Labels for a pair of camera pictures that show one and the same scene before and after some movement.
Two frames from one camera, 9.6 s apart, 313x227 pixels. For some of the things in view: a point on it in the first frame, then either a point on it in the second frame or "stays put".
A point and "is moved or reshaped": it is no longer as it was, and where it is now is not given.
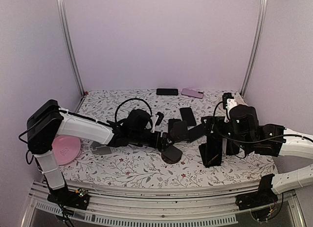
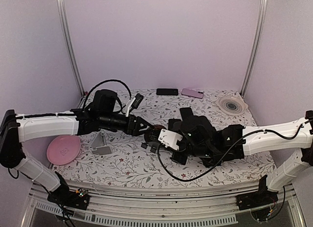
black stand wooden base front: x=171 y=155 is moved or reshaped
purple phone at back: x=192 y=93 stays put
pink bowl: x=66 y=148 stays put
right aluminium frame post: x=260 y=29 stays put
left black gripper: x=163 y=141 → x=136 y=130
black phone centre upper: x=187 y=115 stays put
